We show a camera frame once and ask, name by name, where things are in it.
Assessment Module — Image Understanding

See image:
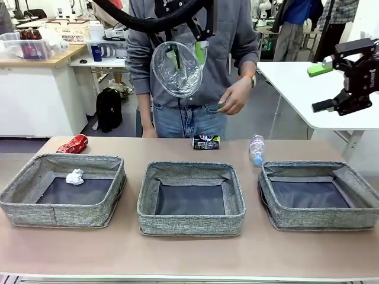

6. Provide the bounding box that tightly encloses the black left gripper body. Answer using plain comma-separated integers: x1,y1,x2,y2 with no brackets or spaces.
153,0,216,23

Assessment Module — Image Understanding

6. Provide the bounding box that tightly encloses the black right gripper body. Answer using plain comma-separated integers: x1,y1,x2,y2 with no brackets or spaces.
335,37,379,116

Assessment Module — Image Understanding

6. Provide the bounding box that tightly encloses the clear plastic cup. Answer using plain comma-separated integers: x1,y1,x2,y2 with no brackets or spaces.
150,32,204,98

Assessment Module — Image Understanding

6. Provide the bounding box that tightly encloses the clear plastic water bottle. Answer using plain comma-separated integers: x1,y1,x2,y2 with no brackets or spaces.
249,134,265,166

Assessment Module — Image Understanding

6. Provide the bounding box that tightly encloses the black soda can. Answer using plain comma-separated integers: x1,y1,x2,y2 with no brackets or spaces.
192,134,222,150

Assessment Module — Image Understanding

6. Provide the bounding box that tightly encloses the crushed red soda can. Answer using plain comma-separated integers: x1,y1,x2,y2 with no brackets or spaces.
56,134,90,154

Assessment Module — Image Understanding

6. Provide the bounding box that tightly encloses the white paper ball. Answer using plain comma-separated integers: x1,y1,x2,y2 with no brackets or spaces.
65,168,85,186

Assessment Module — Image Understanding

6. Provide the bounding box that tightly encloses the person's left forearm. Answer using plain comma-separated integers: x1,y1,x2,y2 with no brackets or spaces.
239,60,257,78

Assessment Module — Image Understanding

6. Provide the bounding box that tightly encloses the person's right forearm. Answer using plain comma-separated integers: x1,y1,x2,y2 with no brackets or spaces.
136,93,157,138

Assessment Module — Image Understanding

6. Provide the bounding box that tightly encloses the person's left hand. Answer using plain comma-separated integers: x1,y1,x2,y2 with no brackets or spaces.
217,76,255,115

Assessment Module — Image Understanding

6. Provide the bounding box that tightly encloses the person in grey shirt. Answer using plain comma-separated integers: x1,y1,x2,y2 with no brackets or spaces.
126,0,260,138

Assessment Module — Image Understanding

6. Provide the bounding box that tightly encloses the background person in plaid shirt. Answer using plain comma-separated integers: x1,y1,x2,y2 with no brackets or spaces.
313,0,361,63

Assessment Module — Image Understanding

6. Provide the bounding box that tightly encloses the background person in blue top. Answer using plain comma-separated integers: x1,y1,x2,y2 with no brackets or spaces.
271,0,323,62

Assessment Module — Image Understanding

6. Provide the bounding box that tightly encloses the white side table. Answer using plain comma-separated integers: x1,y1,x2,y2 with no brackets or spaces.
69,54,130,89

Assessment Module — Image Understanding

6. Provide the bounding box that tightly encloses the blue drink bottle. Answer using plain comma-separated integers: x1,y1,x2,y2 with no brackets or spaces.
90,43,103,62

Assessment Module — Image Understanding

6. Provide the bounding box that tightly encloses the black backpack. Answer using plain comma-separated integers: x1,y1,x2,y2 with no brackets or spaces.
96,88,123,133

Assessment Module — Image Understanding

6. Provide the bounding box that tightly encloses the white slatted crate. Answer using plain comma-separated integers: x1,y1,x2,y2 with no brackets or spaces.
46,19,91,45

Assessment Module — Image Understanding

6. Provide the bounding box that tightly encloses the grey fabric basket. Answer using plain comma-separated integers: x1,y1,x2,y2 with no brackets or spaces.
258,160,379,232
0,153,127,228
136,161,246,237

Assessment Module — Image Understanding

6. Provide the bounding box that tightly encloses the clear plastic storage box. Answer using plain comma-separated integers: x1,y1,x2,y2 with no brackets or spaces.
0,31,53,62

